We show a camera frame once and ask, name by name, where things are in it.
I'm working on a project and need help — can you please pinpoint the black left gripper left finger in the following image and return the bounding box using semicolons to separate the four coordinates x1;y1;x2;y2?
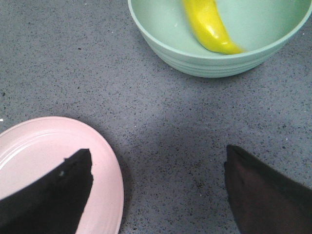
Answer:
0;149;93;234

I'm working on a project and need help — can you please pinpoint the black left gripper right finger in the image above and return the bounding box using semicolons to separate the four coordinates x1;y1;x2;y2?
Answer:
224;145;312;234

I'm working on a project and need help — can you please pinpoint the yellow banana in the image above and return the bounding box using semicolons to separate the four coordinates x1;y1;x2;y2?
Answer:
182;0;243;55

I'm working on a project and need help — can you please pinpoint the pink plate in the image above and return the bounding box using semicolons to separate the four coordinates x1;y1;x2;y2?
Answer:
0;117;124;234

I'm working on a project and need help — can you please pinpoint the green ribbed bowl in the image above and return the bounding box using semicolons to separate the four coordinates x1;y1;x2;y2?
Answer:
128;0;312;78

